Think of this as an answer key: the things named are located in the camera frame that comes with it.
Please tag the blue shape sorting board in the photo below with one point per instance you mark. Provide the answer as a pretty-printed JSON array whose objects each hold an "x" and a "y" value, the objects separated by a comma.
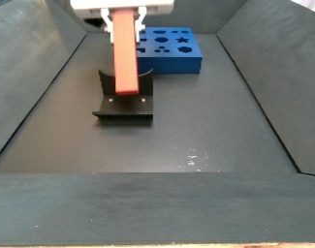
[{"x": 168, "y": 51}]

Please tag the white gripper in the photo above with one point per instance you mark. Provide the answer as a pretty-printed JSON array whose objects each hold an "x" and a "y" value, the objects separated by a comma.
[{"x": 98, "y": 8}]

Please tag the black curved fixture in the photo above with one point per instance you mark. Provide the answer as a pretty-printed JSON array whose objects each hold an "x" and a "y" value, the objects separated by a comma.
[{"x": 135, "y": 105}]

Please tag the red rectangular block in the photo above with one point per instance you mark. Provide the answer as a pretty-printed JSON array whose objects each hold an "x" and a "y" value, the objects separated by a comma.
[{"x": 125, "y": 52}]

